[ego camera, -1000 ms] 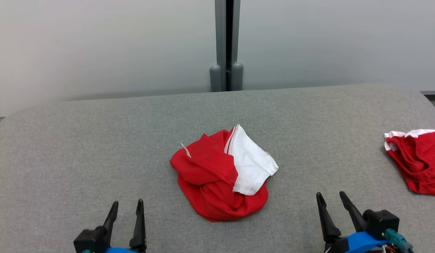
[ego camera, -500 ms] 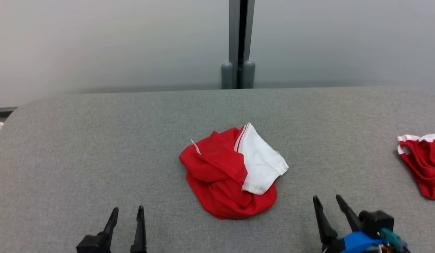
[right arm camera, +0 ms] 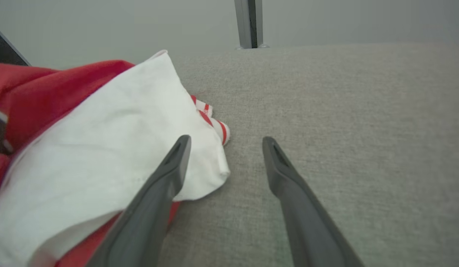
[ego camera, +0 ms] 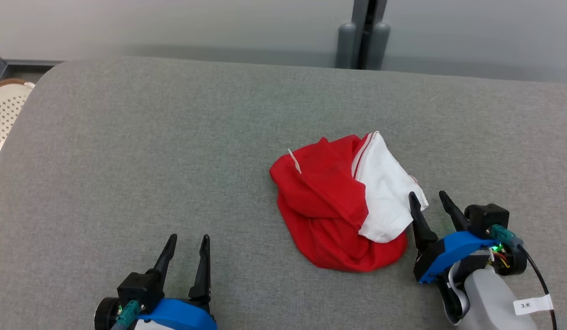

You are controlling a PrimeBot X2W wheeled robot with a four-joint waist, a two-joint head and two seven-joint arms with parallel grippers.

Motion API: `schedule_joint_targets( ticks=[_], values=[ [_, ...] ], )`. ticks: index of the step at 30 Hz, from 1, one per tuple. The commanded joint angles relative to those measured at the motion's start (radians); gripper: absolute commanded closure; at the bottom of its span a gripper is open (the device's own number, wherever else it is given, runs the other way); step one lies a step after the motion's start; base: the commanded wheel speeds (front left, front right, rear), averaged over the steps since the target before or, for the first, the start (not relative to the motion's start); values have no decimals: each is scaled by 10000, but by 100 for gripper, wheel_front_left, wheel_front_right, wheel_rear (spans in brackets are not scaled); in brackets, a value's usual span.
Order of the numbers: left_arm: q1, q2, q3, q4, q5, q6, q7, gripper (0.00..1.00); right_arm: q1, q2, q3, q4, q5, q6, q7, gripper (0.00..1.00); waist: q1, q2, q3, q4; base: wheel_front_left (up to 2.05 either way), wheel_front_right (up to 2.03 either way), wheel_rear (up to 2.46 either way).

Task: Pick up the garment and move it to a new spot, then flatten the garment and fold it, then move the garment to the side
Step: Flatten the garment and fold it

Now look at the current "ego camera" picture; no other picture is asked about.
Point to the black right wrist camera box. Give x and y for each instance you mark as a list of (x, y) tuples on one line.
[(487, 217)]

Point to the grey partition post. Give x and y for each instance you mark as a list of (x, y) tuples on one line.
[(356, 36)]

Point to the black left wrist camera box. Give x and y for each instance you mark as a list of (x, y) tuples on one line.
[(139, 288)]

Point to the dark grey baseboard strip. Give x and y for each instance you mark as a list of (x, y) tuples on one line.
[(31, 62)]

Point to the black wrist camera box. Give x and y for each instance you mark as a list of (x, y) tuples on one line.
[(139, 288), (487, 217)]

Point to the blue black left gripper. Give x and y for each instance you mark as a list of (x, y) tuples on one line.
[(178, 316)]

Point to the black round right gripper motor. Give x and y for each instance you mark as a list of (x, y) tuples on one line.
[(517, 263)]

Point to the black round left gripper motor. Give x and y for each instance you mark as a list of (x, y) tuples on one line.
[(104, 314)]

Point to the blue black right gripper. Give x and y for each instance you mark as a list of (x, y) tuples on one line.
[(448, 252)]

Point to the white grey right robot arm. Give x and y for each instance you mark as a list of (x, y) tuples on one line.
[(489, 302)]

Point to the cream perforated laundry basket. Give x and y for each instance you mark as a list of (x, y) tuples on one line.
[(3, 114)]

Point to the red shirt with white trim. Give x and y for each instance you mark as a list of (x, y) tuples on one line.
[(320, 197)]

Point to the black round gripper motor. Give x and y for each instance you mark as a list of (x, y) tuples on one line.
[(104, 314), (517, 263)]

